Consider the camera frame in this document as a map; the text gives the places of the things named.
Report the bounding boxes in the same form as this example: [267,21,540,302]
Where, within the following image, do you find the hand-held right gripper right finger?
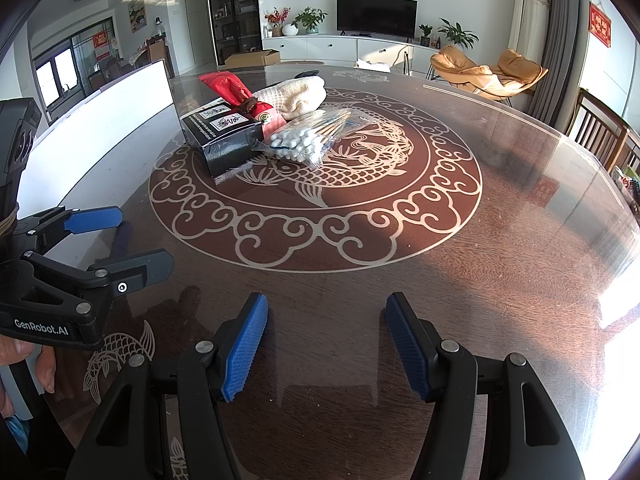
[384,291,586,480]

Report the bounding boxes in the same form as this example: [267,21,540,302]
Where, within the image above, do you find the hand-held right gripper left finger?
[65,291,271,480]

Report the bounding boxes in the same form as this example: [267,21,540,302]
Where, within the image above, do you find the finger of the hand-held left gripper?
[22,249,176,323]
[14,205,124,258]

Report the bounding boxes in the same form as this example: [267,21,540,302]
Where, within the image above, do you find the white container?
[17,58,177,221]

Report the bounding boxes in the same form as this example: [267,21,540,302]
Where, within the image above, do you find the black cardboard box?
[180,102,266,178]

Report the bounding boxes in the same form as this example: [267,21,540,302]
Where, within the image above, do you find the red snack packet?
[198,71,288,123]

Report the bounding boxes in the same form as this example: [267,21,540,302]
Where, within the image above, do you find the bag of cotton swabs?
[252,105,373,171]

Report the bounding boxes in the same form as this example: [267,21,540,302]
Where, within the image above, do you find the person's left hand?
[0,332,57,394]

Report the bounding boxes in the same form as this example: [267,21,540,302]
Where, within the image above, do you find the cream knitted cloth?
[252,76,327,121]

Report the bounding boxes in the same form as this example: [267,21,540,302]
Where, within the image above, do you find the dark display cabinet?
[206,0,263,66]

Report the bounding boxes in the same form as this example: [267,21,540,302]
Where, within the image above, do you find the red flower bouquet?
[264,7,292,37]

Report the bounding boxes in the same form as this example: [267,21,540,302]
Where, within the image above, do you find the orange lounge chair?
[430,44,501,93]
[480,48,549,101]

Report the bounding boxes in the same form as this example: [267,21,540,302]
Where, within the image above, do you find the wooden chair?
[565,87,640,176]

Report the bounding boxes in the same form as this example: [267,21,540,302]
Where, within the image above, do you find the potted green plant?
[291,6,328,35]

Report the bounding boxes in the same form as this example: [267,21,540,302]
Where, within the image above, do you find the white low cabinet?
[262,34,436,68]

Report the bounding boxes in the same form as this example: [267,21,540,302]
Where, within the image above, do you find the large leafy potted plant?
[437,18,480,50]

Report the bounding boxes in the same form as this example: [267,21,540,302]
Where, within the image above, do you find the black television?
[336,0,419,38]

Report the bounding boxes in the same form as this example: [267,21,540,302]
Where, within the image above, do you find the grey curtain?
[527,0,593,126]

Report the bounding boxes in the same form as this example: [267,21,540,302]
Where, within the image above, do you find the white curtain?
[507,0,553,63]

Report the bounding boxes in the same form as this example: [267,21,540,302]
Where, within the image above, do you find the framed wall picture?
[127,0,146,33]

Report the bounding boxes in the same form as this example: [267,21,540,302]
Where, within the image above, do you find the red wall hanging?
[588,1,613,49]

